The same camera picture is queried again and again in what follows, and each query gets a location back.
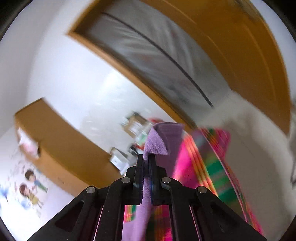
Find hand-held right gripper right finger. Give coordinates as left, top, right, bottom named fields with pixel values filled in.
left=148, top=154, right=266, bottom=241

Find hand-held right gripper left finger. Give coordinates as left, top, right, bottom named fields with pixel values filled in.
left=27, top=154, right=145, bottom=241

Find purple fleece pants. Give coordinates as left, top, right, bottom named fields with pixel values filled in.
left=136, top=122, right=185, bottom=241

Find white box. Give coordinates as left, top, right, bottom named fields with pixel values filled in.
left=110, top=147, right=132, bottom=172

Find pink green plaid bed sheet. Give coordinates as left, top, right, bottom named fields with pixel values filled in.
left=122, top=118, right=264, bottom=241

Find brown cardboard box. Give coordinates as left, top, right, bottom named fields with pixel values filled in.
left=120, top=111, right=153, bottom=139

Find wooden wardrobe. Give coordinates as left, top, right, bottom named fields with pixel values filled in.
left=15, top=97, right=125, bottom=197

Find white plastic bag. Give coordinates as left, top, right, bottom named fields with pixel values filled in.
left=17, top=130, right=40, bottom=158

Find clear plastic door curtain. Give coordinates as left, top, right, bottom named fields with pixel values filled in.
left=88, top=0, right=232, bottom=109

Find wooden door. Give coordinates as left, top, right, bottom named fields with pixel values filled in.
left=143, top=0, right=292, bottom=135

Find wooden door frame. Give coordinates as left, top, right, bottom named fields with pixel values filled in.
left=67, top=0, right=201, bottom=132

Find cartoon wall sticker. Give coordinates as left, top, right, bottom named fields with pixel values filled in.
left=0, top=151, right=49, bottom=209

